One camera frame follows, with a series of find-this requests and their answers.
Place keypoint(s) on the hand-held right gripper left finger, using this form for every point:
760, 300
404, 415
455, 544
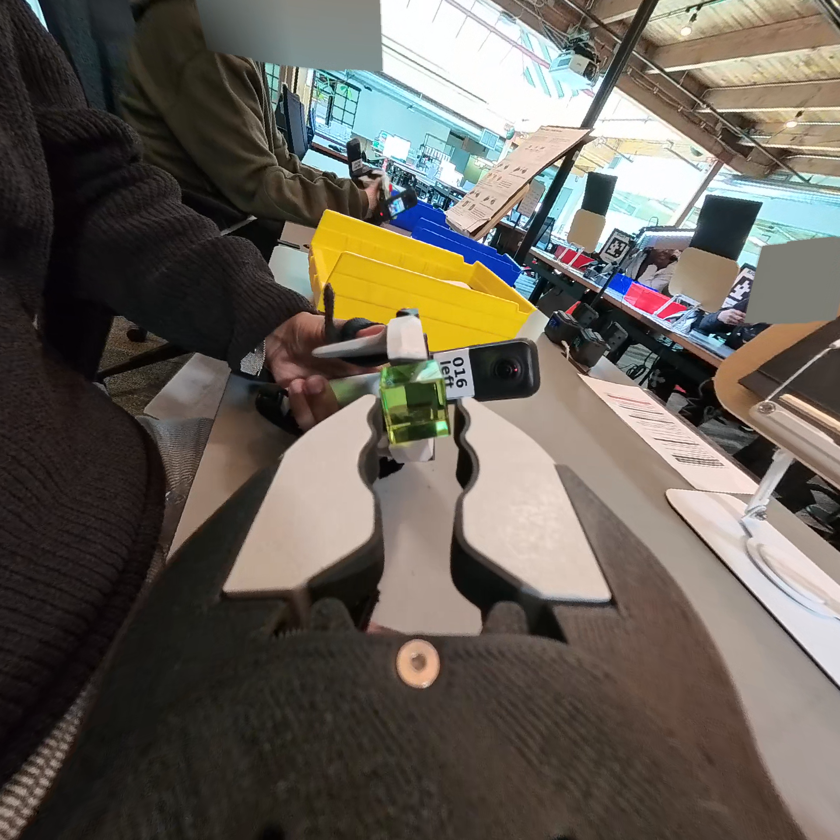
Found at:
308, 518

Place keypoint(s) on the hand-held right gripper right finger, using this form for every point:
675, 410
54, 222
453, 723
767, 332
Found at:
525, 525

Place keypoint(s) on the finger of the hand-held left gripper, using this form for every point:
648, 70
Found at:
410, 341
413, 453

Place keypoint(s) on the yellow plastic bins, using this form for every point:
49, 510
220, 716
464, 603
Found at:
420, 308

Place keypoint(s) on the green transparent cube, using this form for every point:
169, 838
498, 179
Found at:
413, 407

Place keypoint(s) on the person's left forearm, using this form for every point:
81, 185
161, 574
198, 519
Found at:
197, 275

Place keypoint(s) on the person's left hand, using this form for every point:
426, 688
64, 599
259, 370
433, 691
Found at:
289, 354

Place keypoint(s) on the small brown tag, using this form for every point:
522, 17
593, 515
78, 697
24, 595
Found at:
569, 355

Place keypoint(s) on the black battery charger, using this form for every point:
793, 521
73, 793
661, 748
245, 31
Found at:
590, 351
561, 328
587, 315
615, 336

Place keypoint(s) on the grey striped shirt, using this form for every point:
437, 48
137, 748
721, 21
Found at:
177, 459

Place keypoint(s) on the small blue plastic bin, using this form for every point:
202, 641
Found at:
620, 283

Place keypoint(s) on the red plastic bin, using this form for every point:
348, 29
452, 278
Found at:
649, 298

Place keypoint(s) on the printed paper sheet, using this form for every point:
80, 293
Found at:
663, 433

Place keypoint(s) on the square marker sign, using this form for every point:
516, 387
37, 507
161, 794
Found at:
617, 246

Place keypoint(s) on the white tablet stand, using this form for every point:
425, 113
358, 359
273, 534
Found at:
715, 525

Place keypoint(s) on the printed cardboard sign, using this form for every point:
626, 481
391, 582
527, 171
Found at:
512, 177

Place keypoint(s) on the background display board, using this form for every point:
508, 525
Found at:
725, 226

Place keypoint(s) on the ceiling projector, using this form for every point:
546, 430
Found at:
576, 62

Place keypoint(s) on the black metal post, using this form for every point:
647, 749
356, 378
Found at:
610, 79

